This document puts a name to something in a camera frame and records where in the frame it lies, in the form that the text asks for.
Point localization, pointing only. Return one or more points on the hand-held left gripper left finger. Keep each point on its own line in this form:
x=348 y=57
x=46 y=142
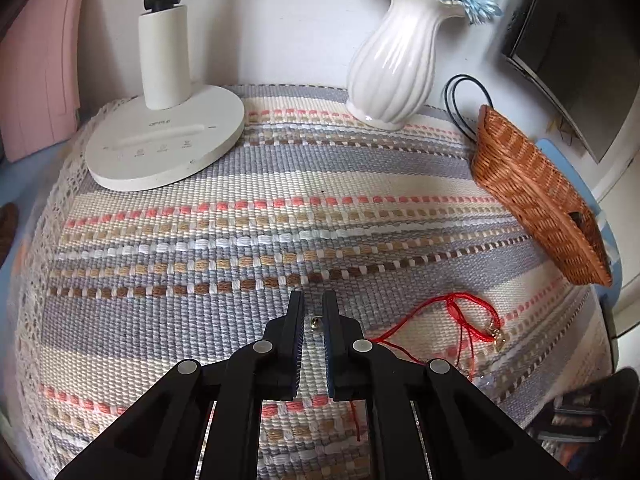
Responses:
x=298 y=355

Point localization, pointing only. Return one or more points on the white desk lamp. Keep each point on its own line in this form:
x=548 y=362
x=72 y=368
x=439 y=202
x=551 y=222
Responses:
x=165 y=150

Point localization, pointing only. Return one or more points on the brown wicker basket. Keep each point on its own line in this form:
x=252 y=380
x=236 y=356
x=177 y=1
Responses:
x=530 y=185

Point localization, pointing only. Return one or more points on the black wrist watch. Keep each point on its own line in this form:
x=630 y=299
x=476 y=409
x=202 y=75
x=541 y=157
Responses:
x=578 y=218

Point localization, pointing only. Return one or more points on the brown wooden round item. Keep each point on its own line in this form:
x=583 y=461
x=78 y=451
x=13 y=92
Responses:
x=7 y=230

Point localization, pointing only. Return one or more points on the striped woven table mat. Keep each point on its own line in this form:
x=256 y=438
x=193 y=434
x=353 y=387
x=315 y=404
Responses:
x=300 y=185

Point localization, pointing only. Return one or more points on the black flat screen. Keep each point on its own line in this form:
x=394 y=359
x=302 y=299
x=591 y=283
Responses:
x=590 y=35

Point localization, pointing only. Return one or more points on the white ribbed vase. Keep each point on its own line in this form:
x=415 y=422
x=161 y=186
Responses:
x=395 y=60

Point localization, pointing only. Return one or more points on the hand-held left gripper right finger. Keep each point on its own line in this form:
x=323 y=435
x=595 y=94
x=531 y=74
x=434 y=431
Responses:
x=329 y=360

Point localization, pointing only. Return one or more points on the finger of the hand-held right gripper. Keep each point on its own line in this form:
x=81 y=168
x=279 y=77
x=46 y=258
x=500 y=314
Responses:
x=620 y=400

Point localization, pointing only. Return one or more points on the pink folder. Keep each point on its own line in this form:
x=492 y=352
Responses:
x=40 y=60

